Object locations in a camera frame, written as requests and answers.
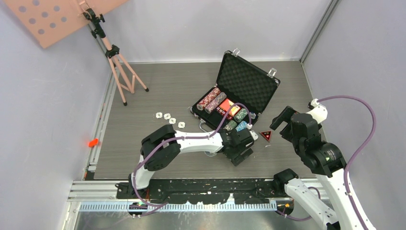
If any black poker chip case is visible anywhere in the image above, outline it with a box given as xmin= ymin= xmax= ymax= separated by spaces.
xmin=191 ymin=49 xmax=281 ymax=129

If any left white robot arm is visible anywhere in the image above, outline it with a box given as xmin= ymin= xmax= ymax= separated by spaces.
xmin=128 ymin=125 xmax=258 ymax=198

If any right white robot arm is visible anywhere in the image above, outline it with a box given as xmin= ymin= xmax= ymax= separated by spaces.
xmin=270 ymin=104 xmax=375 ymax=230

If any grey camo chip stack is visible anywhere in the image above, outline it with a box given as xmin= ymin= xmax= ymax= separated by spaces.
xmin=224 ymin=120 xmax=237 ymax=131

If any light blue chip stack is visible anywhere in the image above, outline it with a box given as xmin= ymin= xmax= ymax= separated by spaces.
xmin=235 ymin=121 xmax=248 ymax=132

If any red triangle all-in button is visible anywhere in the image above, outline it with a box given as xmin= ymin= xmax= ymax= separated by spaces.
xmin=260 ymin=130 xmax=272 ymax=142

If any green poker chip stack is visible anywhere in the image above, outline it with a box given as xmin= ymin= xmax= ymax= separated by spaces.
xmin=234 ymin=108 xmax=248 ymax=123

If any red playing card deck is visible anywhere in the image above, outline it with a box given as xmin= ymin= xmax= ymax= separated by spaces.
xmin=219 ymin=98 xmax=241 ymax=116

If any red poker chip stack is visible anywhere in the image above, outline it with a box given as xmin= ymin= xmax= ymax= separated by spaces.
xmin=196 ymin=87 xmax=221 ymax=111

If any blue white chip lower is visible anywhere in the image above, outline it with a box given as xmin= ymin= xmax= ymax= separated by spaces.
xmin=169 ymin=117 xmax=177 ymax=125

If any pink music stand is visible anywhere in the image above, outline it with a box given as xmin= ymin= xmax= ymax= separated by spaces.
xmin=4 ymin=0 xmax=149 ymax=105

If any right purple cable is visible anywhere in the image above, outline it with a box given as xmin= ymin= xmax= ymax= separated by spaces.
xmin=276 ymin=95 xmax=377 ymax=230

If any orange clip on rail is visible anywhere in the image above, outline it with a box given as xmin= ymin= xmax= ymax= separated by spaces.
xmin=88 ymin=138 xmax=99 ymax=148

